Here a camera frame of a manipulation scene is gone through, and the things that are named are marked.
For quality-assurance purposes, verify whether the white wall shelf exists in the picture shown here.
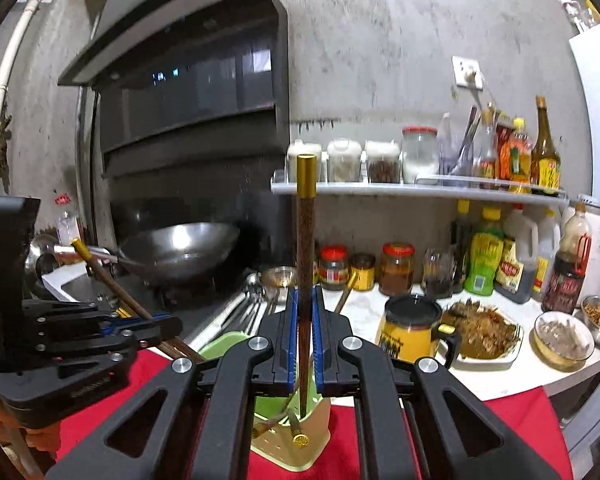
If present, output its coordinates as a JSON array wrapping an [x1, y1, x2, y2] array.
[[270, 170, 572, 207]]

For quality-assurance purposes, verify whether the clear cup with utensils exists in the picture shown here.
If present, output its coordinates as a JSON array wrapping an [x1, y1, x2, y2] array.
[[439, 106, 480, 187]]

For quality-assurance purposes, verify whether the small clear sauce bottle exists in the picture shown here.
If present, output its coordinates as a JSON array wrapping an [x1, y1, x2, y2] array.
[[472, 106, 499, 179]]

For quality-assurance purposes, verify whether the yellow-label jar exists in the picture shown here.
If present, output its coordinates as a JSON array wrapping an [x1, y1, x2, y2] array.
[[348, 252, 376, 291]]

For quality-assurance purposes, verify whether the white board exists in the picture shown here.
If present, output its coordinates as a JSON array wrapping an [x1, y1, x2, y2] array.
[[39, 263, 102, 304]]

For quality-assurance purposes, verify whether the person's left hand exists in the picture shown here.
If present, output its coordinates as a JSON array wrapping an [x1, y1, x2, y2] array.
[[0, 401, 64, 461]]

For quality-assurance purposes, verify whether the clear bottle on refrigerator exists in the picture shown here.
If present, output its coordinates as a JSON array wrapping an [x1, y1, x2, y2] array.
[[559, 0, 600, 34]]

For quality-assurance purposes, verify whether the red table cloth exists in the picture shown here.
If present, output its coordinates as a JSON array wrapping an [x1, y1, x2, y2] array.
[[55, 349, 574, 480]]

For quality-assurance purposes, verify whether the clear oil bottle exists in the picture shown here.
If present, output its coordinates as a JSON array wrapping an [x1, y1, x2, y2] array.
[[56, 207, 84, 262]]

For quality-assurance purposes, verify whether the small red-lid sauce jar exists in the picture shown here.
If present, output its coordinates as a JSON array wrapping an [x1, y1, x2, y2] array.
[[318, 245, 350, 292]]

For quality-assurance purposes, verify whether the orange plastic bottle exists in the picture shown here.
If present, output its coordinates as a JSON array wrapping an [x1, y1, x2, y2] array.
[[507, 117, 534, 194]]

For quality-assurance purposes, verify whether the red seasoning carton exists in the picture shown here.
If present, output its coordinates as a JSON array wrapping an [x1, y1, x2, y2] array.
[[494, 112, 514, 181]]

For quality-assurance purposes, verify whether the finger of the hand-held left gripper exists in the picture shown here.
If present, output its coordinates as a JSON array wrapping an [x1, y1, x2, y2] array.
[[34, 316, 184, 357], [22, 300, 172, 329]]

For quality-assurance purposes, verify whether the steel ladle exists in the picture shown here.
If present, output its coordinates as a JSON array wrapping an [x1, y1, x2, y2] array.
[[24, 233, 119, 292]]

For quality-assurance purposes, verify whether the dark bottle yellow cap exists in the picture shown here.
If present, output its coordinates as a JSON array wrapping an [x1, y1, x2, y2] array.
[[452, 199, 474, 294]]

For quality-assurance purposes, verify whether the white wall pipe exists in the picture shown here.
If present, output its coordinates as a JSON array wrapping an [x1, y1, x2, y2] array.
[[0, 0, 54, 197]]

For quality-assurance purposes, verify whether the plate of food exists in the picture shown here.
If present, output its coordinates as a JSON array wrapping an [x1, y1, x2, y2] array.
[[439, 298, 525, 364]]

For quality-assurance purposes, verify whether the steel wok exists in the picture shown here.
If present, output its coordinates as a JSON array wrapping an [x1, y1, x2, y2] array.
[[116, 221, 242, 282]]

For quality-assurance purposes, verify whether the small steel bowl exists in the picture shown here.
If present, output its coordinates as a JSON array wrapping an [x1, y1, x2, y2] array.
[[259, 265, 299, 289]]

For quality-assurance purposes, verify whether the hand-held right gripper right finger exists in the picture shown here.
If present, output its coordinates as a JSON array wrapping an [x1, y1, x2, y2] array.
[[312, 287, 573, 480]]

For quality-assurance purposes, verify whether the green plastic bottle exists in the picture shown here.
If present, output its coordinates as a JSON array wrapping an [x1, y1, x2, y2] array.
[[463, 207, 505, 296]]

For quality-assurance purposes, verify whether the clear spice jar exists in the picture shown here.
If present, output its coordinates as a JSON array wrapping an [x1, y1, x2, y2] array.
[[364, 140, 401, 185], [286, 141, 324, 184], [326, 138, 364, 184]]

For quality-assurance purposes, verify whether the wooden spoon handle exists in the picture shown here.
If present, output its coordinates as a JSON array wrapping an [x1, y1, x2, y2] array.
[[333, 282, 357, 314]]

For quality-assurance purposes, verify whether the bundle of metal utensils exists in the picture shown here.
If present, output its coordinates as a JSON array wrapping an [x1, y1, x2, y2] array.
[[214, 272, 282, 342]]

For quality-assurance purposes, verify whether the green plastic utensil holder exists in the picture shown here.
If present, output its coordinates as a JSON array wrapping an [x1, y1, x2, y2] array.
[[199, 329, 332, 472]]

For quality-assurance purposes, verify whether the tall brown glass bottle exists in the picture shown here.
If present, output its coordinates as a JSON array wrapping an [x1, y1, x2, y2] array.
[[529, 95, 562, 197]]

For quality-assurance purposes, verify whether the red-lid glass jar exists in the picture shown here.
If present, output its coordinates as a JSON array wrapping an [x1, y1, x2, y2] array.
[[401, 126, 440, 185]]

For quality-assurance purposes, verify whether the white wall socket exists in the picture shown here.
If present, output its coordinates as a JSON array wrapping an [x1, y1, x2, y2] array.
[[451, 55, 484, 92]]

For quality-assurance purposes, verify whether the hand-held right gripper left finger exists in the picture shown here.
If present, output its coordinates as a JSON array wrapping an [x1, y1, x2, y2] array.
[[45, 287, 299, 480]]

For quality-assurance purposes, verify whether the white plastic jug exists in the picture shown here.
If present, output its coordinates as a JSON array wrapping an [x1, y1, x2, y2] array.
[[532, 207, 561, 302]]

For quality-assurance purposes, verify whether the clear drinking glass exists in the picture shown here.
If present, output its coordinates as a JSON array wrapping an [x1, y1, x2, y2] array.
[[422, 247, 456, 299]]

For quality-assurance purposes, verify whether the yellow mug with black lid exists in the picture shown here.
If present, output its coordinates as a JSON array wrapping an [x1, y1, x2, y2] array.
[[374, 294, 462, 369]]

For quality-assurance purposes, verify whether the large red-lid sauce jar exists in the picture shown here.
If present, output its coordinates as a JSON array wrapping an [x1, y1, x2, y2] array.
[[378, 242, 415, 297]]

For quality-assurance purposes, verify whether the glass bowl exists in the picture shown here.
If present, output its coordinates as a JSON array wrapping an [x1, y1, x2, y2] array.
[[533, 310, 595, 372]]

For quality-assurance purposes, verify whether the black range hood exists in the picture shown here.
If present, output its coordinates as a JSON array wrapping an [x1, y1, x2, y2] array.
[[56, 0, 292, 261]]

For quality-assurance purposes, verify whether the dark sauce bottle red label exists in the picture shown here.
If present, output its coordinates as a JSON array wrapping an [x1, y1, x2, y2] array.
[[540, 202, 593, 315]]

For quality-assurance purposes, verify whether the black cooktop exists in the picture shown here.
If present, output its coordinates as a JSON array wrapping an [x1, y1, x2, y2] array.
[[55, 260, 262, 347]]

